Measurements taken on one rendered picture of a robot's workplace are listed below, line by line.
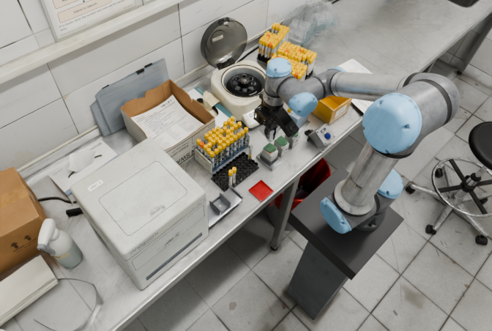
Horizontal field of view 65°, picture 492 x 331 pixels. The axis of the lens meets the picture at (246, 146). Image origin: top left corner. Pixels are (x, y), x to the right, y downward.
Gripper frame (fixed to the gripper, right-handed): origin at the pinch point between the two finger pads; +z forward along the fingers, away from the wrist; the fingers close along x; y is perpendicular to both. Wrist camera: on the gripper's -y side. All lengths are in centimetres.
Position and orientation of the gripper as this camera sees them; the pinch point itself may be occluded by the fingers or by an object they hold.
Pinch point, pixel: (272, 140)
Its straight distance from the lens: 145.0
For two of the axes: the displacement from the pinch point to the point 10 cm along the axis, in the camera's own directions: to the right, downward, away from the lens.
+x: -6.9, 5.5, -4.7
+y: -7.2, -5.7, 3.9
